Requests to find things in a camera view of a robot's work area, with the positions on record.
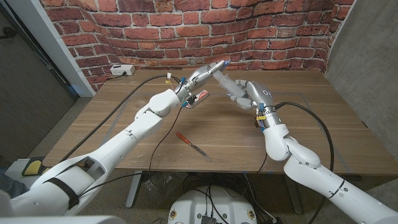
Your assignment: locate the grey table leg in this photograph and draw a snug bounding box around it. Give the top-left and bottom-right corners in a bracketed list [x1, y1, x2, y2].
[283, 174, 304, 215]

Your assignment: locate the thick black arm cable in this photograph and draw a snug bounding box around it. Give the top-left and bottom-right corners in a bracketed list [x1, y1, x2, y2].
[273, 101, 335, 224]
[57, 74, 183, 164]

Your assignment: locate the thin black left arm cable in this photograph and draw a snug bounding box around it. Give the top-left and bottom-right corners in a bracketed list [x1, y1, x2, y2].
[76, 105, 184, 198]

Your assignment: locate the clear plastic syringe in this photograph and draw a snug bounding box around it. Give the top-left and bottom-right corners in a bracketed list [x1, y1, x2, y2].
[213, 70, 246, 98]

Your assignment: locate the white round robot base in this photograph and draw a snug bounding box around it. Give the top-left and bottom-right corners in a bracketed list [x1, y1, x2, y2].
[167, 185, 258, 224]

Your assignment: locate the red handled scalpel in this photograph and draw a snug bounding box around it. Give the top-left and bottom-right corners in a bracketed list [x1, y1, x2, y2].
[175, 131, 212, 162]

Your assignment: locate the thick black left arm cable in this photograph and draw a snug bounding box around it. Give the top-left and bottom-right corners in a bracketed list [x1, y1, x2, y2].
[57, 74, 183, 164]

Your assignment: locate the white power strip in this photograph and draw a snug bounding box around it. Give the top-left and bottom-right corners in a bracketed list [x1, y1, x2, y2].
[109, 64, 136, 77]

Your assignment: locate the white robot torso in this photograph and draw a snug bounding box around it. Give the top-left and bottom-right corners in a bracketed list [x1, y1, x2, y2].
[0, 215, 127, 224]

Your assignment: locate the yellow black foot pedal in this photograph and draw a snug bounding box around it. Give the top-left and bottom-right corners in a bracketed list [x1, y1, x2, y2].
[21, 156, 50, 177]

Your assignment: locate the white red toothpaste box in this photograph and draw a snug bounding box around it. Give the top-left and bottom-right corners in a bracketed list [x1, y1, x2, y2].
[185, 89, 210, 110]

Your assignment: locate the white door frame pillar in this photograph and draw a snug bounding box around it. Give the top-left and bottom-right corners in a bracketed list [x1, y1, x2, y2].
[6, 0, 96, 98]

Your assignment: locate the red brick print backdrop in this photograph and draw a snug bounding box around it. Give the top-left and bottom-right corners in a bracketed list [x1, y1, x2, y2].
[39, 0, 355, 93]

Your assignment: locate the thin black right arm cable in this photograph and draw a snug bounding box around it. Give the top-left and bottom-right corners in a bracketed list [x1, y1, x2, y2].
[257, 152, 269, 174]

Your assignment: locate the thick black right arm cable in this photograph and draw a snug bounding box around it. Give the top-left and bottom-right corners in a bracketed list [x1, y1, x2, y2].
[273, 101, 335, 224]

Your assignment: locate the dark grey door panel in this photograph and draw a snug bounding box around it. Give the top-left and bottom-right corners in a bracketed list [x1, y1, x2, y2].
[0, 2, 78, 166]

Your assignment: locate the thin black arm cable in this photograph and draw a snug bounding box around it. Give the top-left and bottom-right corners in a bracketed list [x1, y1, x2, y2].
[257, 152, 269, 174]
[76, 105, 184, 198]

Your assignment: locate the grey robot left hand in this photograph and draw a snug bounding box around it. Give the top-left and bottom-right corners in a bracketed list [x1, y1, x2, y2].
[182, 59, 231, 93]

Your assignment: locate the person blue jeans leg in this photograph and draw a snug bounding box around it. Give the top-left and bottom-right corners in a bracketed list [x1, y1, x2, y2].
[0, 172, 29, 199]

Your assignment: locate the clear plastic bag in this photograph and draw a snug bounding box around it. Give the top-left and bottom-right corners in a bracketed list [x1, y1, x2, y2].
[142, 171, 175, 200]

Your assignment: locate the white table leg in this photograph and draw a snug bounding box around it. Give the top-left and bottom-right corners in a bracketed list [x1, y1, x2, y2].
[126, 170, 144, 208]

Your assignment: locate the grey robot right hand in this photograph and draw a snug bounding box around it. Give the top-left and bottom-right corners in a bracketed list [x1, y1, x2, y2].
[228, 80, 275, 111]

